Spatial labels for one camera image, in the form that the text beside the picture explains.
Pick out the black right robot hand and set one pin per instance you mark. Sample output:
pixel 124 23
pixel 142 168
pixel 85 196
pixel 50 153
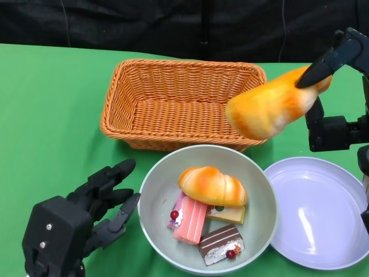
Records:
pixel 328 132

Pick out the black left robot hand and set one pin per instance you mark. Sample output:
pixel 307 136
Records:
pixel 98 187

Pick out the pale green bowl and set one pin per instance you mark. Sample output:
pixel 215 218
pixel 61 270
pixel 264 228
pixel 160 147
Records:
pixel 161 184

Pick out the pink cake slice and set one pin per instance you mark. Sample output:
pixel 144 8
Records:
pixel 191 222

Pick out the shell-shaped orange bread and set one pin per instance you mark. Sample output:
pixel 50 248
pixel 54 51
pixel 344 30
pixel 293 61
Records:
pixel 210 187

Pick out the yellow cake slice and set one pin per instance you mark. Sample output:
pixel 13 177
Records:
pixel 230 216

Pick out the chocolate cake slice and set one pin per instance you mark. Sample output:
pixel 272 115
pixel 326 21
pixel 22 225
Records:
pixel 219 242

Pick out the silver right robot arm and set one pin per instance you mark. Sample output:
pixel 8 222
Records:
pixel 364 161

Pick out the lavender round plate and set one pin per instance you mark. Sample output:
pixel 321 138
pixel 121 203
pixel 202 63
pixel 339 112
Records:
pixel 314 213

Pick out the orange wicker basket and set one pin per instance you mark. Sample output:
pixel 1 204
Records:
pixel 173 112

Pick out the green tablecloth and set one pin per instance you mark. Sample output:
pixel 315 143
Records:
pixel 52 101

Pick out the black backdrop curtain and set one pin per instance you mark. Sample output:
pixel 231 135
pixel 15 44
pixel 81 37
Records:
pixel 129 26

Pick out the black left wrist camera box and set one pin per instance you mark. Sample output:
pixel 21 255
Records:
pixel 54 231

